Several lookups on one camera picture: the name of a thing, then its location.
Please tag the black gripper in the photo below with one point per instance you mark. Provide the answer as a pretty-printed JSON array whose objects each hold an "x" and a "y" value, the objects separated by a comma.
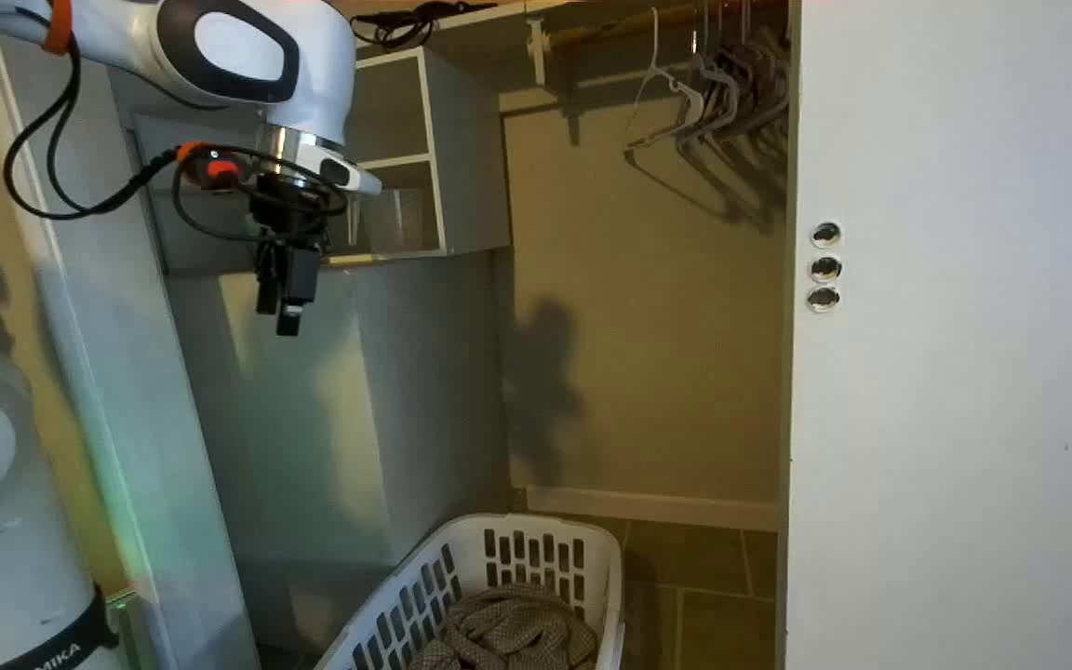
[{"x": 288, "y": 224}]

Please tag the clear plastic jar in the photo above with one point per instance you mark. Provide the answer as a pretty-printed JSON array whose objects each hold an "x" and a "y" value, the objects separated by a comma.
[{"x": 350, "y": 230}]

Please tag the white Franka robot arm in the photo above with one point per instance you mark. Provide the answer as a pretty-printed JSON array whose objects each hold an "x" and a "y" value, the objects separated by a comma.
[{"x": 128, "y": 39}]

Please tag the white two-level shelf unit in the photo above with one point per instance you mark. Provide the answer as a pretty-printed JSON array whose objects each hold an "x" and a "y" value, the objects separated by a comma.
[{"x": 467, "y": 150}]

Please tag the grey metal cabinet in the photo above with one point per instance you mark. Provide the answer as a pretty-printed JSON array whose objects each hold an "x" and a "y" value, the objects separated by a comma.
[{"x": 362, "y": 397}]

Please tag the tall grey panel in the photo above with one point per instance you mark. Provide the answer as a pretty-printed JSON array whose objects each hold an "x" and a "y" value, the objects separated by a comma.
[{"x": 138, "y": 410}]

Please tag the white plastic laundry basket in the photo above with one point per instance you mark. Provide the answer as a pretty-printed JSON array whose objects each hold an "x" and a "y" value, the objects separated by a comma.
[{"x": 524, "y": 551}]

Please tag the grey clothes pile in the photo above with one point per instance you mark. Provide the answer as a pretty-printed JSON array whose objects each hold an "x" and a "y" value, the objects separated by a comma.
[{"x": 513, "y": 636}]

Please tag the metal clothes hangers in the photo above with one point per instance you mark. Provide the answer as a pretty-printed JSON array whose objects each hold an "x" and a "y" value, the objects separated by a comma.
[{"x": 736, "y": 137}]

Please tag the dark plastic hanger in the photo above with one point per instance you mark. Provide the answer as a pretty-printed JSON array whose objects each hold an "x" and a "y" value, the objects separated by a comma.
[{"x": 764, "y": 75}]

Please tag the white closet door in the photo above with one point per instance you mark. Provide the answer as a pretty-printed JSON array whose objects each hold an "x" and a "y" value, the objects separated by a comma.
[{"x": 969, "y": 349}]

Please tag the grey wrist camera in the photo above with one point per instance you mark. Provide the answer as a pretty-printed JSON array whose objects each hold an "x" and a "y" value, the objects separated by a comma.
[{"x": 350, "y": 178}]

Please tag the white rod bracket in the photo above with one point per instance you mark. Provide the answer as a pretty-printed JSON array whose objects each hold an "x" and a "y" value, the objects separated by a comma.
[{"x": 536, "y": 51}]

